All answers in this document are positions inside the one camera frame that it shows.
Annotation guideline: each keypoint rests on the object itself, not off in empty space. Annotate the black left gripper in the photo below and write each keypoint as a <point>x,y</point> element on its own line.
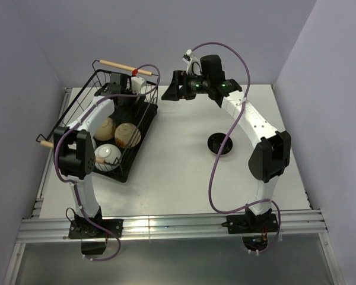
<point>132,107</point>

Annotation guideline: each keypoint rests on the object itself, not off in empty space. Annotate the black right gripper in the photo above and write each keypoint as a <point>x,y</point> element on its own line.
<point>174,92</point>

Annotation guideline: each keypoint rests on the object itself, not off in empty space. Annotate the cream bowl brown base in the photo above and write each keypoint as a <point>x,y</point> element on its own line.
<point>127,135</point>

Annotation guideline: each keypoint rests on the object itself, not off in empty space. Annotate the white ceramic bowl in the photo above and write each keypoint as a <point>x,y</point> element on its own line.
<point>111,154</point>

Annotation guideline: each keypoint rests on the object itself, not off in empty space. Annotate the beige bowl black inside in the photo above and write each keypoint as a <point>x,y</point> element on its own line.
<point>215,141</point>

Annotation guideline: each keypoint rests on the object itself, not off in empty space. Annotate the pale blue white bowl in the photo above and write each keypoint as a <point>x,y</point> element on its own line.
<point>94,144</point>

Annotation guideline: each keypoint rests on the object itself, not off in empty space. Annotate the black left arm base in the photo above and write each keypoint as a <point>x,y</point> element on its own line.
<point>93,240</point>

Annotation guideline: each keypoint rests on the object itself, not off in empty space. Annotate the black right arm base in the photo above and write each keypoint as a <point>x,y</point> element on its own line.
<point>254,229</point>

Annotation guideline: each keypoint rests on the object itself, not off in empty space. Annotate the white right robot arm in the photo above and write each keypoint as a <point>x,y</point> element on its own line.
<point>271,148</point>

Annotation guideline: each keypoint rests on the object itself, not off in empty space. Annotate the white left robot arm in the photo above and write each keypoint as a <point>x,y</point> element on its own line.
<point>74,154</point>

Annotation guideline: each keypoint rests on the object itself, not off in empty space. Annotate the black plastic drip tray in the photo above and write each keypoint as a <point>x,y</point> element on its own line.
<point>142,119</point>

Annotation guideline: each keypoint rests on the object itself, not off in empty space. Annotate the black wire dish rack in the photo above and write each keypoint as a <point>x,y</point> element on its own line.
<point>99,79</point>

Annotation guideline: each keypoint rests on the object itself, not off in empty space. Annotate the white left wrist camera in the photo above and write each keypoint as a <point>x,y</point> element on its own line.
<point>137,83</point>

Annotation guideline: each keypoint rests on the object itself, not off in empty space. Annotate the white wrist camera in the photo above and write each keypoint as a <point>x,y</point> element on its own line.
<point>193,66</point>
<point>137,83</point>

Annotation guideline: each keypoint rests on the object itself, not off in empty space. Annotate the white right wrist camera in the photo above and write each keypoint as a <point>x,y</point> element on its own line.
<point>193,66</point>

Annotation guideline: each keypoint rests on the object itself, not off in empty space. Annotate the wooden rack handle far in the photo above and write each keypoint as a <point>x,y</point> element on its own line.
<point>126,66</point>

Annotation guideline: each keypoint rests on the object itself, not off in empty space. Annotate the aluminium mounting rail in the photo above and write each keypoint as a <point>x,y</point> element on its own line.
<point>181,226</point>

